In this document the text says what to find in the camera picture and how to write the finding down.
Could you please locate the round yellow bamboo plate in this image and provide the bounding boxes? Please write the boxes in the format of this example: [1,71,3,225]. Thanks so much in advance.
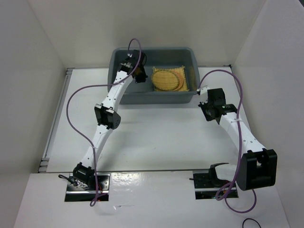
[151,70,181,91]

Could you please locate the thin black cable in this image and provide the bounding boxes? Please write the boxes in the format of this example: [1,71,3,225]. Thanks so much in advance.
[242,218,262,228]

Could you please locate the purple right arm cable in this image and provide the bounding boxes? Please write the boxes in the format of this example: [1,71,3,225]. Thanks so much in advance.
[199,68,257,213]

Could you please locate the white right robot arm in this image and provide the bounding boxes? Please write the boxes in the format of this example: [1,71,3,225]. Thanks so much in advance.
[197,86,277,190]

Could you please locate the square woven bamboo tray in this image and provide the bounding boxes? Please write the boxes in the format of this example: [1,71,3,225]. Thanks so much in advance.
[151,66,189,92]

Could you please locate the round orange woven plate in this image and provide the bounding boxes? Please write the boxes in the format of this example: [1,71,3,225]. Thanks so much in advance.
[174,68,187,91]

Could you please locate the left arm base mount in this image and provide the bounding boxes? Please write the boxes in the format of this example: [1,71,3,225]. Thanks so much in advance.
[58,173,110,202]

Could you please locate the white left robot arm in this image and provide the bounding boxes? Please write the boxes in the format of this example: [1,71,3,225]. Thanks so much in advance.
[73,50,147,190]

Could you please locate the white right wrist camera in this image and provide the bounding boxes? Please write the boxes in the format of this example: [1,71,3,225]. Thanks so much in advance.
[196,86,210,95]

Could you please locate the grey plastic bin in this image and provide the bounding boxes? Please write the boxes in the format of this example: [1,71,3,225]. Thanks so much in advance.
[120,47,200,105]

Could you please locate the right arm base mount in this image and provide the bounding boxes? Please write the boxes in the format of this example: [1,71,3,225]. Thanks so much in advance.
[189,169,229,200]

